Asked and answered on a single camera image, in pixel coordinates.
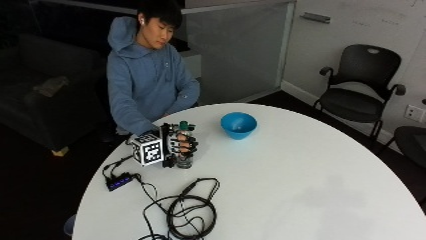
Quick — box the coiled black cable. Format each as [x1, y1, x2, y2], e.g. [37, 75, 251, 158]
[133, 173, 221, 240]

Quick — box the white wall outlet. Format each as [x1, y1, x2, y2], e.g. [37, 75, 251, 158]
[403, 104, 426, 123]

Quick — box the grey crumpled cloth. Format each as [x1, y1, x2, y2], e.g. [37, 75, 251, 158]
[32, 75, 70, 98]

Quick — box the white cube with black markers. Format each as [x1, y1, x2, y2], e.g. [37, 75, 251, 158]
[130, 131, 166, 167]

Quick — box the dark sofa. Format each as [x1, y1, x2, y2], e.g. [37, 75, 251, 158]
[0, 32, 107, 157]

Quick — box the black hub with blue lights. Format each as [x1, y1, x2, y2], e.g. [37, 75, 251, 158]
[105, 172, 135, 192]

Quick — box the glass partition with white frame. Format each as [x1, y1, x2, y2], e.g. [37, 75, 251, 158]
[179, 0, 298, 105]

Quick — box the blue bowl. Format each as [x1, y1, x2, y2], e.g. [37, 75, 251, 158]
[219, 111, 258, 141]

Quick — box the thin black cable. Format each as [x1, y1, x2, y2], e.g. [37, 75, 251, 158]
[101, 154, 134, 182]

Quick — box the grey wall-mounted tray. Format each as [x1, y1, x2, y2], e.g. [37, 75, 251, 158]
[299, 12, 332, 25]

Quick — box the person in blue hoodie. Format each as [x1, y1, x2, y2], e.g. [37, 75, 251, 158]
[105, 0, 202, 138]

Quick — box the clear bottle with green cap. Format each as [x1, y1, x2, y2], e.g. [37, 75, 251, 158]
[175, 120, 197, 170]

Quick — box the black office chair with armrests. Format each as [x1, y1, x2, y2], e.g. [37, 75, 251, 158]
[311, 44, 407, 141]

